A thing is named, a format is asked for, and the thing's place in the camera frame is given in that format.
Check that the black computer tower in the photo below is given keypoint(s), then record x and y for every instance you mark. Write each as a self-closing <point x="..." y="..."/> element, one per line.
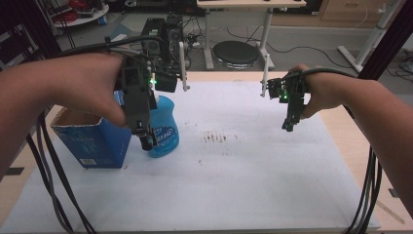
<point x="173" y="35"/>
<point x="152" y="31"/>

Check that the round white table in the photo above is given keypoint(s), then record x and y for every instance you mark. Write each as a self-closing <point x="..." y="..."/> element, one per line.
<point x="81" y="16"/>

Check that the white table mat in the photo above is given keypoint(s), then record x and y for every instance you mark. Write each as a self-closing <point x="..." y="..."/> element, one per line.
<point x="227" y="178"/>

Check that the blue liquid bottle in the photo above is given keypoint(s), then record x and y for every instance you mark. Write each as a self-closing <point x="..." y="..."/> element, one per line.
<point x="164" y="120"/>

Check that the person's left hand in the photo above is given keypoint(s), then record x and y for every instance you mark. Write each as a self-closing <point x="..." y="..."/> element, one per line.
<point x="94" y="84"/>

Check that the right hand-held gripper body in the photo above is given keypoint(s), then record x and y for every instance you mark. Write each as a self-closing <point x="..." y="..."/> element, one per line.
<point x="293" y="91"/>

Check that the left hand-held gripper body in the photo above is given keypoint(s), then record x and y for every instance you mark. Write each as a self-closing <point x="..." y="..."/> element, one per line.
<point x="138" y="94"/>

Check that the black tape strip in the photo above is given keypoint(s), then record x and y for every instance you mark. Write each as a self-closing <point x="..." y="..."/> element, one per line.
<point x="14" y="171"/>
<point x="393" y="192"/>

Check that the white metal stand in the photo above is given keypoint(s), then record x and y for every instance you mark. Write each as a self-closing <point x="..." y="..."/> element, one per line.
<point x="370" y="39"/>

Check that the person's right hand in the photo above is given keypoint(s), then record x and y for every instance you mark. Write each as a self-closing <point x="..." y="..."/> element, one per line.
<point x="321" y="91"/>

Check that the blue cardboard box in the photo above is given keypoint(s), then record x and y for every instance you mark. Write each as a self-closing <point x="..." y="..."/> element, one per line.
<point x="94" y="143"/>

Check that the white-legged wooden desk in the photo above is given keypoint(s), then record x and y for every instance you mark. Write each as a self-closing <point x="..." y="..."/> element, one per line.
<point x="250" y="4"/>

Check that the black round stool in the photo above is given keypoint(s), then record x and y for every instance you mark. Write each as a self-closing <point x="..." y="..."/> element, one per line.
<point x="235" y="53"/>

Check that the wooden cabinet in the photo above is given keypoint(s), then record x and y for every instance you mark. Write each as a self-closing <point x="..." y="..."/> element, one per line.
<point x="344" y="11"/>

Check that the black metal post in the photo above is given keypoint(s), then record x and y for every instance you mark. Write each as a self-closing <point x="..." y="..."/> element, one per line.
<point x="386" y="39"/>

